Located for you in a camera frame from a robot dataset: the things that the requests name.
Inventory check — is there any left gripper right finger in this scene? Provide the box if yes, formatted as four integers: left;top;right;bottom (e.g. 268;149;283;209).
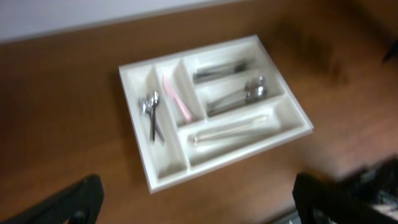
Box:
292;173;397;224

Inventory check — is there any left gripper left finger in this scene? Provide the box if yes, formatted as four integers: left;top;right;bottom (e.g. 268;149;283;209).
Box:
1;174;104;224

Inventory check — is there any small metal teaspoon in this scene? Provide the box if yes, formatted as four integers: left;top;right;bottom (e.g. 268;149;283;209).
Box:
149;91;160;142
138;98;165;143

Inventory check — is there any metal spoon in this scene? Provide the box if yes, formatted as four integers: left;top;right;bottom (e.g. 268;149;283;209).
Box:
207;86;268;116
206;75;267;110

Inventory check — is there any pink plastic knife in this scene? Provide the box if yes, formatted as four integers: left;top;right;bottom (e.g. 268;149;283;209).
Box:
162;77;193;123

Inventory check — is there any metal spoon bottom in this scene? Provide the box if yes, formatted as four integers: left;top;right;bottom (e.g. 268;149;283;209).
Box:
207;86;268;116

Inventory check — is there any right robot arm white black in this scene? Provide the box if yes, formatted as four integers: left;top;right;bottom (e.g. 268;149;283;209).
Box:
335;156;397;220

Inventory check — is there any white plastic cutlery tray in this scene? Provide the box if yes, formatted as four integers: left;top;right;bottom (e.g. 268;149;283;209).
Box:
119;35;313;193

